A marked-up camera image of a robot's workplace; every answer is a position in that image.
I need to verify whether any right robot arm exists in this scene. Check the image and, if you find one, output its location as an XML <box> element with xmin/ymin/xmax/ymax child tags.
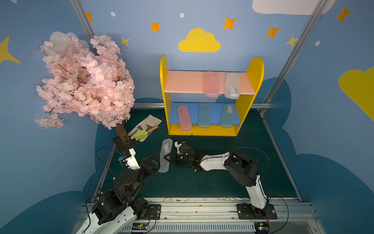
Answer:
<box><xmin>160</xmin><ymin>141</ymin><xmax>269</xmax><ymax>211</ymax></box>

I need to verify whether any aluminium frame post left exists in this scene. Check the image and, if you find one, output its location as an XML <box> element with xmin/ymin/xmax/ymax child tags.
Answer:
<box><xmin>69</xmin><ymin>0</ymin><xmax>94</xmax><ymax>40</ymax></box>

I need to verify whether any right controller board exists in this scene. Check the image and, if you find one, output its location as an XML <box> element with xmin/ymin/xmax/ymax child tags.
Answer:
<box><xmin>254</xmin><ymin>222</ymin><xmax>270</xmax><ymax>234</ymax></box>

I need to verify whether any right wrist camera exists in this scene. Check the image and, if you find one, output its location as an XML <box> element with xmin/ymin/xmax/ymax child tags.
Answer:
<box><xmin>174</xmin><ymin>141</ymin><xmax>188</xmax><ymax>155</ymax></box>

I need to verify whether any teal pencil case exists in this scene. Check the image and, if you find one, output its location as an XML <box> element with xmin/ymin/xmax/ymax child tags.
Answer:
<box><xmin>198</xmin><ymin>103</ymin><xmax>210</xmax><ymax>129</ymax></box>
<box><xmin>220</xmin><ymin>104</ymin><xmax>234</xmax><ymax>129</ymax></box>

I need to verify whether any pink cherry blossom tree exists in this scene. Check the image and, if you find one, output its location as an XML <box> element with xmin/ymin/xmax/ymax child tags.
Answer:
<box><xmin>36</xmin><ymin>35</ymin><xmax>135</xmax><ymax>130</ymax></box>

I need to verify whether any controller board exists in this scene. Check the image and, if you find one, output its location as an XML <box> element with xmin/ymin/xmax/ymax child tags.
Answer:
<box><xmin>254</xmin><ymin>222</ymin><xmax>270</xmax><ymax>234</ymax></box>
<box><xmin>131</xmin><ymin>222</ymin><xmax>149</xmax><ymax>233</ymax></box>

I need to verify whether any pink pencil case bottom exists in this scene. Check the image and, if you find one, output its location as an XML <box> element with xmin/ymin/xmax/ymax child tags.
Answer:
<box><xmin>177</xmin><ymin>105</ymin><xmax>192</xmax><ymax>131</ymax></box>

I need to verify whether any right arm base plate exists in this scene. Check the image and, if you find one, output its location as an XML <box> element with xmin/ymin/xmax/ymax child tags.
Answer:
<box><xmin>236</xmin><ymin>203</ymin><xmax>278</xmax><ymax>220</ymax></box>

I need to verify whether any clear pencil case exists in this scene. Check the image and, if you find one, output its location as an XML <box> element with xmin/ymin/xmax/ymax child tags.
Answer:
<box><xmin>158</xmin><ymin>138</ymin><xmax>173</xmax><ymax>173</ymax></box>
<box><xmin>225</xmin><ymin>73</ymin><xmax>240</xmax><ymax>99</ymax></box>

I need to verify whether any teal pencil case middle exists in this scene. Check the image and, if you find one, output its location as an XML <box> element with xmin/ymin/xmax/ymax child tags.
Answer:
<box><xmin>198</xmin><ymin>103</ymin><xmax>210</xmax><ymax>129</ymax></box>

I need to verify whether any pink pencil case top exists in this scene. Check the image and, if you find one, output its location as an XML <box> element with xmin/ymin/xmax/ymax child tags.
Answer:
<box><xmin>204</xmin><ymin>72</ymin><xmax>220</xmax><ymax>98</ymax></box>

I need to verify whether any left controller board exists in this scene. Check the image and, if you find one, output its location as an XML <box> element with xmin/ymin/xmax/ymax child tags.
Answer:
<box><xmin>131</xmin><ymin>222</ymin><xmax>149</xmax><ymax>233</ymax></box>

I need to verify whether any aluminium frame post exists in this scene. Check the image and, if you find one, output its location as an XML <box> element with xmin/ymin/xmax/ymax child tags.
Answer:
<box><xmin>69</xmin><ymin>0</ymin><xmax>94</xmax><ymax>40</ymax></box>
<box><xmin>264</xmin><ymin>0</ymin><xmax>328</xmax><ymax>106</ymax></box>

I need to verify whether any aluminium frame post right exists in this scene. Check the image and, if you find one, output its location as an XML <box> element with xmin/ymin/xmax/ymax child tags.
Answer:
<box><xmin>264</xmin><ymin>0</ymin><xmax>328</xmax><ymax>106</ymax></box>

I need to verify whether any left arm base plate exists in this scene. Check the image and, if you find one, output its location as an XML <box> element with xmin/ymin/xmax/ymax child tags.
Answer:
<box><xmin>137</xmin><ymin>204</ymin><xmax>162</xmax><ymax>220</ymax></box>

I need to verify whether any beige cloth tool pouch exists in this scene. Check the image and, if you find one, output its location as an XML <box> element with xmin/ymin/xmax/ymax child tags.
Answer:
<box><xmin>129</xmin><ymin>115</ymin><xmax>162</xmax><ymax>142</ymax></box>

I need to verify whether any yellow toy shelf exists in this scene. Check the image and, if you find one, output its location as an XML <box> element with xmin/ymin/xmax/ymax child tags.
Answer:
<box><xmin>160</xmin><ymin>55</ymin><xmax>265</xmax><ymax>137</ymax></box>

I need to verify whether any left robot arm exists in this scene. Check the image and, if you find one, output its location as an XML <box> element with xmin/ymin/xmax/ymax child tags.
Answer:
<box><xmin>77</xmin><ymin>148</ymin><xmax>161</xmax><ymax>234</ymax></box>

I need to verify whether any pink pencil case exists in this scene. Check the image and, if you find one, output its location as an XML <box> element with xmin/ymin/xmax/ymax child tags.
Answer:
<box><xmin>177</xmin><ymin>105</ymin><xmax>192</xmax><ymax>131</ymax></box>
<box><xmin>204</xmin><ymin>72</ymin><xmax>220</xmax><ymax>98</ymax></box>

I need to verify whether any teal pencil case right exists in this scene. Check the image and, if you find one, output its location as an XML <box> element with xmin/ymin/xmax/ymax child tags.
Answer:
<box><xmin>220</xmin><ymin>104</ymin><xmax>234</xmax><ymax>129</ymax></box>

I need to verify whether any green garden trowel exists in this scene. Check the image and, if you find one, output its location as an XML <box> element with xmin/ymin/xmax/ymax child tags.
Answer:
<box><xmin>134</xmin><ymin>125</ymin><xmax>158</xmax><ymax>140</ymax></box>

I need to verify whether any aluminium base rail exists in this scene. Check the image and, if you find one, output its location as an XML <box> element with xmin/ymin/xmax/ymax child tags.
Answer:
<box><xmin>72</xmin><ymin>197</ymin><xmax>325</xmax><ymax>234</ymax></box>

